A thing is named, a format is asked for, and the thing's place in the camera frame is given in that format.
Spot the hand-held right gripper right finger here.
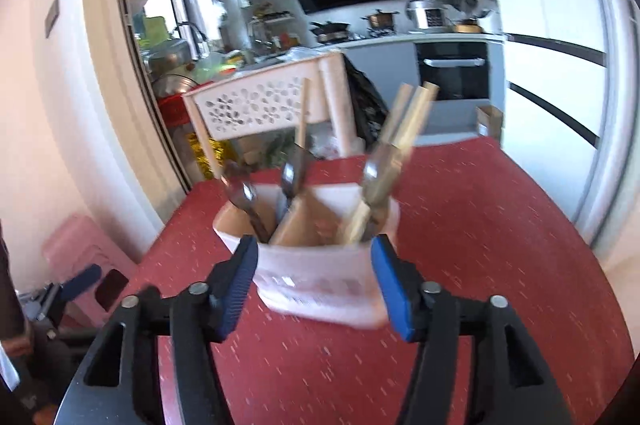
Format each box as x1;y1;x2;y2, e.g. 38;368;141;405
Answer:
369;234;573;425

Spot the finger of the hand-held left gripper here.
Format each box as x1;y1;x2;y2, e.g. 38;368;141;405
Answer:
59;264;104;306

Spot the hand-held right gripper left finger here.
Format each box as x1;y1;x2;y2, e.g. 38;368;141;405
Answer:
52;234;259;425

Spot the white plastic utensil holder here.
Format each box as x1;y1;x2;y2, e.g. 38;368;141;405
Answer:
214;185;401;330

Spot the dark translucent spoon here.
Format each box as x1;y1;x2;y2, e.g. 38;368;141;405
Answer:
276;144;316;231
361;142;401;210
220;162;273;243

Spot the wooden chopstick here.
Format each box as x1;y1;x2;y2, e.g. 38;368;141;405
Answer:
345;82;441;246
375;83;417;156
295;77;312;156
360;89;427;226

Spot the pink plastic stool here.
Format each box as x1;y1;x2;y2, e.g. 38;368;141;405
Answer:
42;214;141;311

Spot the dark cloth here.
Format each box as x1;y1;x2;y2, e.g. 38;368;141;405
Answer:
0;219;26;341

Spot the gold foil bag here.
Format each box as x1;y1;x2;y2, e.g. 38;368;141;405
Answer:
185;132;236;180

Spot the bag of green vegetables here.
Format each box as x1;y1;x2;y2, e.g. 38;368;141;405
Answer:
260;130;301;166

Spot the white plastic bag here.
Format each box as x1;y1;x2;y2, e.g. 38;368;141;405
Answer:
310;135;346;160

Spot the white flower-cutout storage cart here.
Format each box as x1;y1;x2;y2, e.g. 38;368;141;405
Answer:
182;52;353;180

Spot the red plastic crate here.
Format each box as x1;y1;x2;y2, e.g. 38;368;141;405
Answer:
156;94;193;128

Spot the black plastic bag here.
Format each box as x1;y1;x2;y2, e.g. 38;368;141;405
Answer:
342;55;388;150

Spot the cardboard box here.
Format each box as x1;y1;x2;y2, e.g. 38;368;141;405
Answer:
475;106;503;140

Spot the steel wok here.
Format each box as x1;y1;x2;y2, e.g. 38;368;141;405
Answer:
152;74;201;98

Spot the black built-in oven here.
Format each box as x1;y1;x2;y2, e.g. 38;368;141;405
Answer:
415;42;490;102

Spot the large steel pot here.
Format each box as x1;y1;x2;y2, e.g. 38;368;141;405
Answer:
145;39;193;73

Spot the spice rack with bottles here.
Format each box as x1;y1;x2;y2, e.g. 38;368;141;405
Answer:
250;7;301;53

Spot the steel kitchen faucet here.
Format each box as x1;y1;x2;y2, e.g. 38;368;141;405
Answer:
175;21;208;56

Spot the black wok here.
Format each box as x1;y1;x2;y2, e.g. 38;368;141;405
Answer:
310;21;351;43

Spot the silver electric pressure cooker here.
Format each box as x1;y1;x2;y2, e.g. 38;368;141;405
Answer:
406;0;447;30

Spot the white refrigerator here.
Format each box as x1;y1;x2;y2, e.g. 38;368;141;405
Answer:
475;0;608;216

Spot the grey wall switch plate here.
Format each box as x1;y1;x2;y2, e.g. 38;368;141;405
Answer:
44;0;61;38

